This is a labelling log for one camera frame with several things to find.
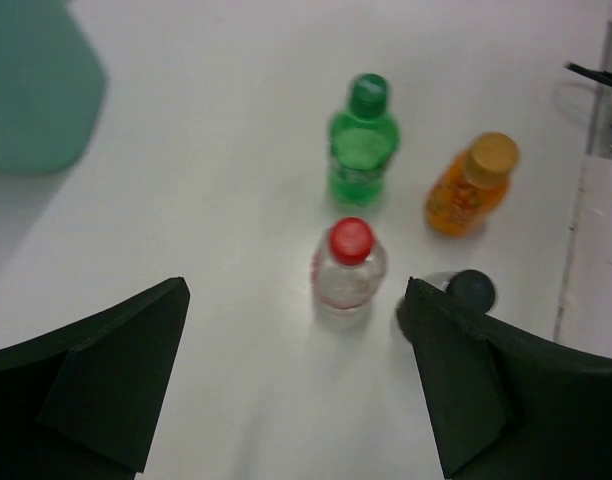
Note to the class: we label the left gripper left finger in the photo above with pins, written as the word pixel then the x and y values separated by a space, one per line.
pixel 83 401

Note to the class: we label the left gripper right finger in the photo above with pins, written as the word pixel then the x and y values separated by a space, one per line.
pixel 504 403

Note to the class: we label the small red-cap cola bottle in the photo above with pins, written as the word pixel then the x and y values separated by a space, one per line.
pixel 348 267

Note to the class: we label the green plastic bin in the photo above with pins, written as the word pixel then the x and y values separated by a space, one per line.
pixel 52 85

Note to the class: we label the black-cap black-label bottle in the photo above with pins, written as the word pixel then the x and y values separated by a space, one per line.
pixel 466 290

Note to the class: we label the orange juice bottle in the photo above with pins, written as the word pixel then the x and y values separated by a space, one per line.
pixel 473 185

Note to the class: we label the green soda bottle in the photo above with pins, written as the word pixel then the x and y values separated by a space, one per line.
pixel 363 139

